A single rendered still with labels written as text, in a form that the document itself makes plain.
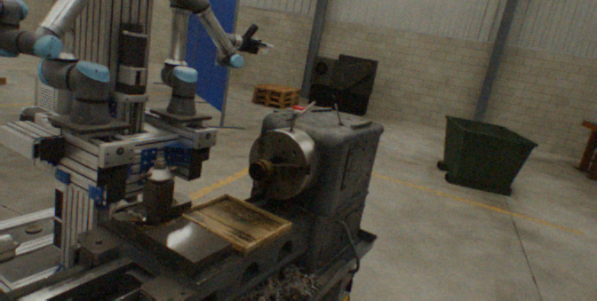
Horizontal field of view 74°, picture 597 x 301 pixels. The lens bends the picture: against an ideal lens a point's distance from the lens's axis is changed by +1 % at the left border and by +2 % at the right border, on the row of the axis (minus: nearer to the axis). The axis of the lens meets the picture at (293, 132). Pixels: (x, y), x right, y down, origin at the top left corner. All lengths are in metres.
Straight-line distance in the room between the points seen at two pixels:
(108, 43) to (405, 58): 10.13
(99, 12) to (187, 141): 0.69
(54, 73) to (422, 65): 10.39
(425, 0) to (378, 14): 1.30
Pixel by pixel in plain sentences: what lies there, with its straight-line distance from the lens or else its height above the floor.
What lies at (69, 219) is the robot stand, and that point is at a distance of 2.35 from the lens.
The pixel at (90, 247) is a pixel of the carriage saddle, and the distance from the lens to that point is 1.40.
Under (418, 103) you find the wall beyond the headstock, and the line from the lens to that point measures 11.54.
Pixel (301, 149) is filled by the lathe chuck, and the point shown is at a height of 1.19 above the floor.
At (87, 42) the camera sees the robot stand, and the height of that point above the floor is 1.45.
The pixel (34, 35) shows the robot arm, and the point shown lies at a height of 1.49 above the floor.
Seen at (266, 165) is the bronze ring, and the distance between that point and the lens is 1.62.
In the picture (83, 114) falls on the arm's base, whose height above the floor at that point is 1.20.
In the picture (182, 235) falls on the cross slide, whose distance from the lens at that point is 1.33.
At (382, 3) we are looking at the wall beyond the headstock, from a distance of 11.85.
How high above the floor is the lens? 1.62
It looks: 13 degrees down
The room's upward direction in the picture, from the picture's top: 10 degrees clockwise
